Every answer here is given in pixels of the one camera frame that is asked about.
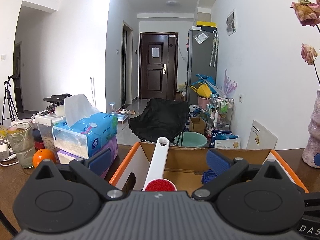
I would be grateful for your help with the clear snack jar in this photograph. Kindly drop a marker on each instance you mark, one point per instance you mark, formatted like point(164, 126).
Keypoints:
point(45, 125)

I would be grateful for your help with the glass cup with straw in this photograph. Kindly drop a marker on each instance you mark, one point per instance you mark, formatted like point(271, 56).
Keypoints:
point(21, 140)

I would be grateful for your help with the blue bottle cap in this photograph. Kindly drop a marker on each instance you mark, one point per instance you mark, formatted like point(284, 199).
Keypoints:
point(208, 176)

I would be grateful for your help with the grey refrigerator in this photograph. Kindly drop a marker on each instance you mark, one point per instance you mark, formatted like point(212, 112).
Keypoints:
point(200, 59)

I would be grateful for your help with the pink textured vase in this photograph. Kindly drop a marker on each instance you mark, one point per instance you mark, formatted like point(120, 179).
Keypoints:
point(311, 152)

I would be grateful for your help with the blue tissue pack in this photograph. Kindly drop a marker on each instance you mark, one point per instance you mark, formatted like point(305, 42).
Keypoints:
point(84, 130)

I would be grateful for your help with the black camera tripod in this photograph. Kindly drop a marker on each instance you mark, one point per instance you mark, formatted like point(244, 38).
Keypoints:
point(8, 101)

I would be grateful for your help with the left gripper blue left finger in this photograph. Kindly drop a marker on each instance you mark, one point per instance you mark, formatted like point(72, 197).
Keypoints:
point(98, 163)

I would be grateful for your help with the dark brown door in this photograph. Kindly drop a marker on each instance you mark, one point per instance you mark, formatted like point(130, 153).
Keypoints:
point(158, 64)

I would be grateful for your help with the white charger with cable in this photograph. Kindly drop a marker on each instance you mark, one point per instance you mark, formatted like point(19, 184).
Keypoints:
point(8, 158)

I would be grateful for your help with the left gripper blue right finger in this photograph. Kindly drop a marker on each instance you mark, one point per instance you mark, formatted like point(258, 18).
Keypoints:
point(222, 165)

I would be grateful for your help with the red cardboard box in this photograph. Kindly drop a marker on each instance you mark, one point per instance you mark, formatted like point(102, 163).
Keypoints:
point(184, 166)

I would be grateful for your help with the metal rolling cart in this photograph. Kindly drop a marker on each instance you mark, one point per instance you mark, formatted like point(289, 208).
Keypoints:
point(221, 113)

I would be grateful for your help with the green plastic basin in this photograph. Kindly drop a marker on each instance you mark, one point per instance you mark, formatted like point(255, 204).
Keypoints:
point(191, 139)

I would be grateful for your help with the orange fruit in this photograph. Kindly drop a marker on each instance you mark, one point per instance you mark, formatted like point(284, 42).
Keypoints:
point(41, 155)

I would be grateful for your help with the black folding chair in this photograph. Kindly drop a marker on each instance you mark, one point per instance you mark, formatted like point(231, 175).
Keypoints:
point(161, 118)

